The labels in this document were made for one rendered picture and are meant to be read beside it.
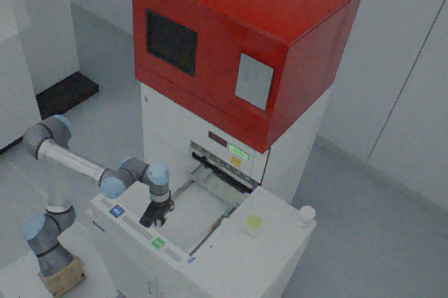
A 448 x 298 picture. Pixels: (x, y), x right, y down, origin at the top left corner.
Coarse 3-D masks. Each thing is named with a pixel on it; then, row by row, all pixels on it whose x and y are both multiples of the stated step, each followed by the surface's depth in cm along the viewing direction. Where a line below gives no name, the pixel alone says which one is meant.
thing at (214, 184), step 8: (200, 168) 232; (192, 176) 228; (200, 184) 228; (208, 184) 225; (216, 184) 226; (224, 184) 226; (216, 192) 223; (224, 192) 223; (232, 192) 223; (240, 192) 224; (224, 200) 222; (232, 200) 220
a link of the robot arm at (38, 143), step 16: (32, 128) 155; (32, 144) 151; (48, 144) 152; (48, 160) 151; (64, 160) 149; (80, 160) 148; (80, 176) 148; (96, 176) 146; (112, 176) 145; (128, 176) 149; (112, 192) 143
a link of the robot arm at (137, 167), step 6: (126, 156) 158; (120, 162) 157; (126, 162) 156; (132, 162) 156; (138, 162) 157; (144, 162) 158; (126, 168) 151; (132, 168) 153; (138, 168) 155; (144, 168) 155; (132, 174) 151; (138, 174) 155; (138, 180) 156
